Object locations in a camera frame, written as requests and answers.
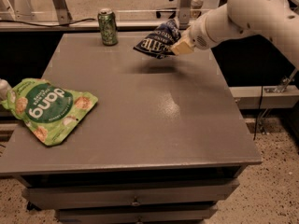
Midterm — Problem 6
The green soda can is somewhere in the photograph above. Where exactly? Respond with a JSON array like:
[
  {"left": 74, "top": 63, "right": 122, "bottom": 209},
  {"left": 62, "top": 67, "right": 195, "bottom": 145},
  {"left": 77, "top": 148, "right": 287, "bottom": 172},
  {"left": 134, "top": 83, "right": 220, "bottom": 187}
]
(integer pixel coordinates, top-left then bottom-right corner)
[{"left": 97, "top": 8, "right": 118, "bottom": 46}]

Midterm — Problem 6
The green Dang chips bag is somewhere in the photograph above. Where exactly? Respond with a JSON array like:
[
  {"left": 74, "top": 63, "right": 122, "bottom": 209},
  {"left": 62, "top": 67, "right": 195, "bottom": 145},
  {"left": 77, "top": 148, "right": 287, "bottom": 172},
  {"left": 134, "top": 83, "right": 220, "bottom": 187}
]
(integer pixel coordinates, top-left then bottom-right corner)
[{"left": 1, "top": 78, "right": 98, "bottom": 147}]

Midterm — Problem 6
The grey drawer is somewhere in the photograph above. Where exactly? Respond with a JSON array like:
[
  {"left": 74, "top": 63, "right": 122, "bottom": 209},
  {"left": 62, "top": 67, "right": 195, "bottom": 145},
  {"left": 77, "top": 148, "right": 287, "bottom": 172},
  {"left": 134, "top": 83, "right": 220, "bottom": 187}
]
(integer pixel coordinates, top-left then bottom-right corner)
[
  {"left": 56, "top": 204, "right": 217, "bottom": 224},
  {"left": 22, "top": 178, "right": 239, "bottom": 209}
]

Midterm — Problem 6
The blue Kettle chip bag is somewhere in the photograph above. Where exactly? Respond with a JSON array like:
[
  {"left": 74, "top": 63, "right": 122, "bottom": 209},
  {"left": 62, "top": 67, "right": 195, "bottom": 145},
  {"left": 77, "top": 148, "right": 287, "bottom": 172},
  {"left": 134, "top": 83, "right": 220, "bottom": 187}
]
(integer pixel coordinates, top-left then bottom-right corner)
[{"left": 134, "top": 19, "right": 181, "bottom": 59}]

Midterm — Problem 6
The grey metal ledge rail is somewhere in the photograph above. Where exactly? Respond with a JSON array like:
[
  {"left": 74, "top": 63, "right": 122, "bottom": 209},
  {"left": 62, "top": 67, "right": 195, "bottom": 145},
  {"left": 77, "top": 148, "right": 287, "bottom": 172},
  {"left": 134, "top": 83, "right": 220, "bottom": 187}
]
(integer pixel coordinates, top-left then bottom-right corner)
[{"left": 0, "top": 19, "right": 165, "bottom": 32}]

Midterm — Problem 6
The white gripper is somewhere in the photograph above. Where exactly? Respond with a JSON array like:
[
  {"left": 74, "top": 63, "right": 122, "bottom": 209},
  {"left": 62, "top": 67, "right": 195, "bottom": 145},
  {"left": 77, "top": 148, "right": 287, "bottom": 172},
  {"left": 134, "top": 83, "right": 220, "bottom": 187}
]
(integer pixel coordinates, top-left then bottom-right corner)
[{"left": 170, "top": 15, "right": 218, "bottom": 55}]

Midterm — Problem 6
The black cable on ledge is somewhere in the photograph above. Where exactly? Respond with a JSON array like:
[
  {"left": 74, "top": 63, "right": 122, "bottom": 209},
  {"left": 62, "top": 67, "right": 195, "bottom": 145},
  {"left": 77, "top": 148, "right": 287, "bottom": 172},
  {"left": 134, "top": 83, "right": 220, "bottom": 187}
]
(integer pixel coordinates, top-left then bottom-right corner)
[{"left": 0, "top": 17, "right": 97, "bottom": 28}]

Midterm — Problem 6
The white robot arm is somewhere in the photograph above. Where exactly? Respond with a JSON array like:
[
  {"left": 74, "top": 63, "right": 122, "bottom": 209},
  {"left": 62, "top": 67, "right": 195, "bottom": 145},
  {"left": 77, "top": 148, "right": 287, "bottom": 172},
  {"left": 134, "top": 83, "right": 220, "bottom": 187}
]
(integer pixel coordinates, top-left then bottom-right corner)
[{"left": 171, "top": 0, "right": 299, "bottom": 68}]

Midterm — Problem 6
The lower grey drawer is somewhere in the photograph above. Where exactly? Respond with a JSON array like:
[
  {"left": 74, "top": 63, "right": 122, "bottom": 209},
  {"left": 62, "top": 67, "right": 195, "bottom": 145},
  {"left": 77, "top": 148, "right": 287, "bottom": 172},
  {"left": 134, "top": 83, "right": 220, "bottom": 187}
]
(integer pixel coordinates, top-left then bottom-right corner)
[{"left": 56, "top": 204, "right": 217, "bottom": 224}]

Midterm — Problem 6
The upper grey drawer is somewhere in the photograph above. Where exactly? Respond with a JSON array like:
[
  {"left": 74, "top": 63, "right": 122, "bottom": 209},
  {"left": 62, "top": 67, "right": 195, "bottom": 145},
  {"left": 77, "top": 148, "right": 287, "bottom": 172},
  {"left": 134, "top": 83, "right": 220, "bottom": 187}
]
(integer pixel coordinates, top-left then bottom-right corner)
[{"left": 22, "top": 178, "right": 239, "bottom": 209}]

